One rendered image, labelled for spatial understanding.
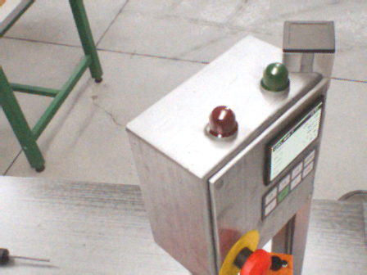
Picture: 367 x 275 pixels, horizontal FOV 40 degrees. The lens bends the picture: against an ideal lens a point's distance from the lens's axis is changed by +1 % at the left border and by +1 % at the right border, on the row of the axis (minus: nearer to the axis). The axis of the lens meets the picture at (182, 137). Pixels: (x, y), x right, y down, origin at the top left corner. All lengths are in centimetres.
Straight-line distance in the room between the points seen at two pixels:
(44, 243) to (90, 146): 138
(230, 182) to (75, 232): 80
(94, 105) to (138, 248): 169
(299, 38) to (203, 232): 19
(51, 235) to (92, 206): 11
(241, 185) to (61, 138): 221
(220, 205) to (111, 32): 287
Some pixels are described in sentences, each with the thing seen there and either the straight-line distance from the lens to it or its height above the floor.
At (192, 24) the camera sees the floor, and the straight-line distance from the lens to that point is 321.
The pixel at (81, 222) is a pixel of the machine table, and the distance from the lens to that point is 119.
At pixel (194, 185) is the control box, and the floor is 146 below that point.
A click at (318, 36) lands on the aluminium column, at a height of 150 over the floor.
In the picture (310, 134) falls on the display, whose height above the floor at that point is 142.
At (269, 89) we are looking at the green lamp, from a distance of 44.
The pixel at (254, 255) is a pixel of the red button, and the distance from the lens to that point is 50.
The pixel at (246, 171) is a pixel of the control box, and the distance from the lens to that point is 42.
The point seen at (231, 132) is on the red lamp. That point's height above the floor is 148.
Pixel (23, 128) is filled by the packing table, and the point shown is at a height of 29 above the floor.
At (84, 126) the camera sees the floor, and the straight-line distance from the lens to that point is 263.
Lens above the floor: 177
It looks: 46 degrees down
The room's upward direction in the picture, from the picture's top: 8 degrees counter-clockwise
